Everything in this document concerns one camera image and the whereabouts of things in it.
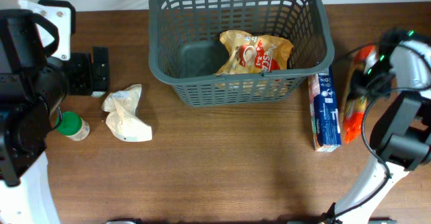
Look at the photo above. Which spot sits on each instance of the yellow Nescafe bag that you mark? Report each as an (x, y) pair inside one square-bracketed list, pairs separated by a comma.
[(254, 54)]

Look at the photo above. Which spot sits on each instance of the cream plastic bag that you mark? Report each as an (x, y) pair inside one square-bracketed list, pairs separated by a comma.
[(122, 120)]

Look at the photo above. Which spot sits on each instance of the grey plastic basket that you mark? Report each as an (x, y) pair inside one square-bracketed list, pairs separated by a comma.
[(219, 52)]

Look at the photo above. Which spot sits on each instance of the orange spaghetti packet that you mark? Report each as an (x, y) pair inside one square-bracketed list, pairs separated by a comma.
[(353, 109)]

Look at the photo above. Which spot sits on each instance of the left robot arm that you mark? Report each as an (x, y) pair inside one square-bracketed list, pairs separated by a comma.
[(38, 71)]

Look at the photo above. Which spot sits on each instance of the blue tissue pack box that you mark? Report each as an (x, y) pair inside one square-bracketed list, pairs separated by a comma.
[(326, 131)]

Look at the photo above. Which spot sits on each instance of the green lid jar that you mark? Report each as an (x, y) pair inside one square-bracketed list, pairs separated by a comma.
[(98, 94), (73, 126)]

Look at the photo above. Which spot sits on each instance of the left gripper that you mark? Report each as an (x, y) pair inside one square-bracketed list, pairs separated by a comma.
[(83, 64)]

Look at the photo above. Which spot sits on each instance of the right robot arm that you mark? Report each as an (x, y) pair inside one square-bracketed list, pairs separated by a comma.
[(395, 127)]

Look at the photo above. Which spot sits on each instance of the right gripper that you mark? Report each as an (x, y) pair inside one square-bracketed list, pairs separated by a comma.
[(359, 87)]

